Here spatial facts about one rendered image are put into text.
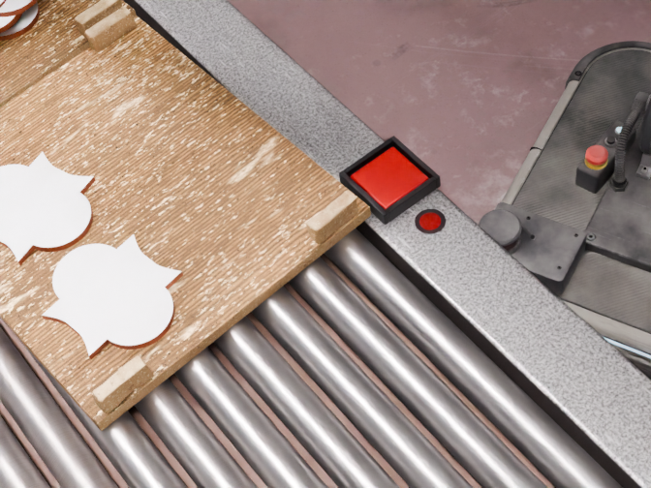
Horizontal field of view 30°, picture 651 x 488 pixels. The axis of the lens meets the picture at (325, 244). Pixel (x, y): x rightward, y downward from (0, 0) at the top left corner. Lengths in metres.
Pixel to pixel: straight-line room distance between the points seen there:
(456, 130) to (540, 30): 0.33
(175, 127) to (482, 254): 0.37
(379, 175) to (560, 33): 1.47
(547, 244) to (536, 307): 0.81
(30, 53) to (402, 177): 0.48
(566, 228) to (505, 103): 0.60
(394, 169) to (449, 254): 0.11
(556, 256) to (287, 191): 0.81
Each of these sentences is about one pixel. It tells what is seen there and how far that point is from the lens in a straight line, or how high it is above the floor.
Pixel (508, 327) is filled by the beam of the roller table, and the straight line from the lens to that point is 1.19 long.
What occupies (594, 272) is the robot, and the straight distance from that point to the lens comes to 2.03.
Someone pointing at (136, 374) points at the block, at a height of 0.96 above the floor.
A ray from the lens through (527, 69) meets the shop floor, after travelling 2.63.
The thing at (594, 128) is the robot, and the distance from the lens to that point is 2.22.
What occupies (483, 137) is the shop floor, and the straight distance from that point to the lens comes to 2.51.
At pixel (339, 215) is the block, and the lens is 1.22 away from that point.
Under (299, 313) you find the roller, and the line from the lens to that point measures 1.20.
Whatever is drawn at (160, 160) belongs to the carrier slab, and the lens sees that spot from 1.33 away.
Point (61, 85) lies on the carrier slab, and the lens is 1.43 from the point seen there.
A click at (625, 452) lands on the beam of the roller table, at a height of 0.91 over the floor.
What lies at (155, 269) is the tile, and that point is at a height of 0.94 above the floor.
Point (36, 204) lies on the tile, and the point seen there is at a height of 0.94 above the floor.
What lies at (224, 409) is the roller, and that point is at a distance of 1.17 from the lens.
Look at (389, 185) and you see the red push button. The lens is 1.27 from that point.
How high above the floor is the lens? 1.94
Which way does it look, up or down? 55 degrees down
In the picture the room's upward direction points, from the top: 11 degrees counter-clockwise
